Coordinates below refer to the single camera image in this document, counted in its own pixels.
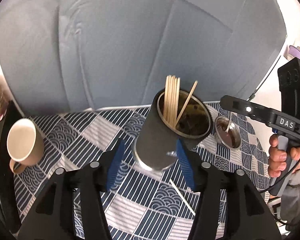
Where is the lone wooden chopstick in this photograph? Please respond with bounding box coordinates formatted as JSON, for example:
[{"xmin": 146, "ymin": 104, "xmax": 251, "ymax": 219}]
[{"xmin": 173, "ymin": 77, "xmax": 180, "ymax": 127}]

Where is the person right hand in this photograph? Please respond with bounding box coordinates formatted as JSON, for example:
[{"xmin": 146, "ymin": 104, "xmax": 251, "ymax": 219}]
[{"xmin": 268, "ymin": 134, "xmax": 300, "ymax": 178}]

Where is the metal spoon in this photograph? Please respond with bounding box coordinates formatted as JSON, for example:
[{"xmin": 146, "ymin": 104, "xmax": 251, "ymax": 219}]
[{"xmin": 222, "ymin": 120, "xmax": 234, "ymax": 133}]

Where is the metal bowl with sauce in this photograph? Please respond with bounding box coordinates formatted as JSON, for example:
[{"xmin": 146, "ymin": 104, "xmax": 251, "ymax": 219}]
[{"xmin": 214, "ymin": 116, "xmax": 242, "ymax": 150}]

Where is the black side shelf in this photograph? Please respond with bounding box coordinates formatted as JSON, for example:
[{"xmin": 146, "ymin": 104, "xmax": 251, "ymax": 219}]
[{"xmin": 0, "ymin": 101, "xmax": 21, "ymax": 233}]

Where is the beige ceramic mug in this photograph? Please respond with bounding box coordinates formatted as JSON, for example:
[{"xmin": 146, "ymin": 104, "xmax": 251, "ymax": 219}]
[{"xmin": 6, "ymin": 118, "xmax": 44, "ymax": 174}]

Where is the blue patterned tablecloth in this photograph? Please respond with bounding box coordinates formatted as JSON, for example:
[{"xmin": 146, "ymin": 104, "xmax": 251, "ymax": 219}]
[{"xmin": 14, "ymin": 106, "xmax": 269, "ymax": 239}]

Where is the black cylindrical utensil holder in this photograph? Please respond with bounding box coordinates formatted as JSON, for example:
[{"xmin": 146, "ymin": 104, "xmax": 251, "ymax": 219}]
[{"xmin": 133, "ymin": 89, "xmax": 213, "ymax": 172}]

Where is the grey fabric backdrop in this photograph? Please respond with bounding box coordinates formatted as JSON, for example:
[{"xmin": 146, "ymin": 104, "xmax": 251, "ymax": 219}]
[{"xmin": 0, "ymin": 0, "xmax": 286, "ymax": 115}]

